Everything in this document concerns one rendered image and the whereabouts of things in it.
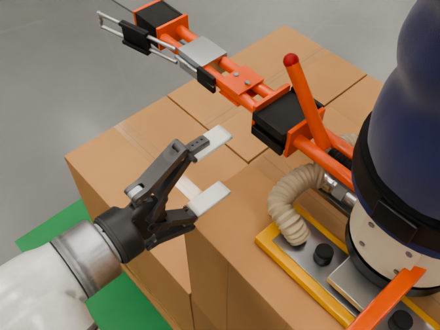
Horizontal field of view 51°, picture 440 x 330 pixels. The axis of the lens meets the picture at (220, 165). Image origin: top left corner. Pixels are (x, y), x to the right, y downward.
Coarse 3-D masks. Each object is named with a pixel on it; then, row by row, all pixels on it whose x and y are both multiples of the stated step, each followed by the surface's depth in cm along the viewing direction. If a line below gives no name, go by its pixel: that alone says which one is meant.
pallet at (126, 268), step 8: (120, 264) 174; (128, 272) 172; (136, 280) 170; (144, 288) 169; (152, 296) 167; (160, 304) 152; (160, 312) 163; (168, 312) 151; (168, 320) 161; (176, 328) 160
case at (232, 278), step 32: (352, 128) 93; (256, 160) 88; (288, 160) 88; (256, 192) 83; (224, 224) 79; (256, 224) 79; (320, 224) 79; (192, 256) 90; (224, 256) 75; (256, 256) 75; (192, 288) 105; (224, 288) 85; (256, 288) 72; (288, 288) 72; (224, 320) 98; (256, 320) 80; (288, 320) 69; (320, 320) 69
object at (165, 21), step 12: (156, 0) 93; (144, 12) 90; (156, 12) 90; (168, 12) 90; (180, 12) 90; (144, 24) 90; (156, 24) 88; (168, 24) 88; (180, 24) 90; (156, 36) 88
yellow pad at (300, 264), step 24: (264, 240) 74; (312, 240) 73; (336, 240) 74; (288, 264) 72; (312, 264) 71; (336, 264) 71; (312, 288) 69; (336, 312) 67; (360, 312) 66; (408, 312) 66
